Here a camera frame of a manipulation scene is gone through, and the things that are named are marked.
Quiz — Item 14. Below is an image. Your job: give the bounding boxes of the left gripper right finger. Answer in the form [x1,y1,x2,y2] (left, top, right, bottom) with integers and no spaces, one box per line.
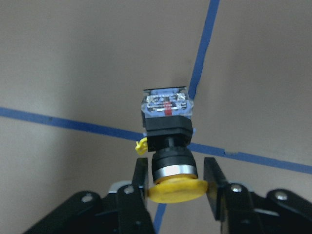
[203,157,312,234]

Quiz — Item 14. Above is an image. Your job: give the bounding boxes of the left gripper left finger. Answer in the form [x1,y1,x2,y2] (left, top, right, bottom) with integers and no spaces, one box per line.
[26,158,155,234]

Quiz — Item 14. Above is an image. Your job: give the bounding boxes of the yellow push button switch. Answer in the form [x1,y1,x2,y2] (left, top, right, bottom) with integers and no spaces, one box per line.
[136,86,208,204]

